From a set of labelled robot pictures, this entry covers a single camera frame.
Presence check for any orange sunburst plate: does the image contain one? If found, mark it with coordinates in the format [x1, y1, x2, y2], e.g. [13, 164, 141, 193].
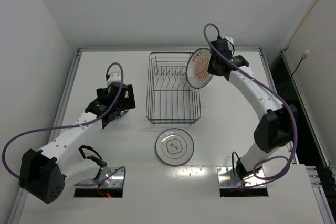
[186, 48, 213, 89]

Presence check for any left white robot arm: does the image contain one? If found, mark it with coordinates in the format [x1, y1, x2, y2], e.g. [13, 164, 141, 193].
[19, 81, 136, 204]

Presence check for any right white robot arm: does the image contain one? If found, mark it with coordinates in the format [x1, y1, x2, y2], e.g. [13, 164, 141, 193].
[208, 36, 298, 179]

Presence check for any white plate dark rim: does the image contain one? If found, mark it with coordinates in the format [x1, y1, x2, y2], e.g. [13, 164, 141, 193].
[154, 128, 195, 166]

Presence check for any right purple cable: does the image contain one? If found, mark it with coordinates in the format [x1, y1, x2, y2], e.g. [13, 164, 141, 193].
[204, 23, 299, 190]

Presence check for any purple cable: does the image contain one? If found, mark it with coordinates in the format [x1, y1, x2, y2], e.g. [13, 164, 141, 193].
[2, 62, 127, 186]
[204, 23, 299, 190]

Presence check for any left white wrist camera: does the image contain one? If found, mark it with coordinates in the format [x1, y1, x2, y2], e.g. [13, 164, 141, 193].
[106, 72, 121, 82]

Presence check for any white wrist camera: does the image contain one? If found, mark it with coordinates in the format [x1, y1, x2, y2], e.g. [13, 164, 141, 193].
[224, 36, 234, 44]
[106, 72, 121, 82]

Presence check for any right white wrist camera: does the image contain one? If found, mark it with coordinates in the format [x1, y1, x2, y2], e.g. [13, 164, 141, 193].
[224, 36, 234, 44]

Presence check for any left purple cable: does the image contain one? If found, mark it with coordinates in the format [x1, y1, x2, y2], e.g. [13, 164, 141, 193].
[2, 62, 127, 186]

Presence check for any grey wire dish rack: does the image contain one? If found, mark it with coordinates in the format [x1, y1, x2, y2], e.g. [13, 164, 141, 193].
[145, 52, 201, 125]

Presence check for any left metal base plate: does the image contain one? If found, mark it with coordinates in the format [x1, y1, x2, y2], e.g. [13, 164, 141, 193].
[76, 166, 126, 189]

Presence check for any metal base plate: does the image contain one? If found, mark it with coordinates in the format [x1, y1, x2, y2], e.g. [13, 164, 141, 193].
[76, 166, 126, 189]
[217, 167, 266, 189]

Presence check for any black wall cable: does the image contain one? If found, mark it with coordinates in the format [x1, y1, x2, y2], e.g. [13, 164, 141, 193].
[272, 50, 310, 104]

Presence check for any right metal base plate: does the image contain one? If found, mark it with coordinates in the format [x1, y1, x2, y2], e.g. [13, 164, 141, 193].
[217, 167, 266, 189]

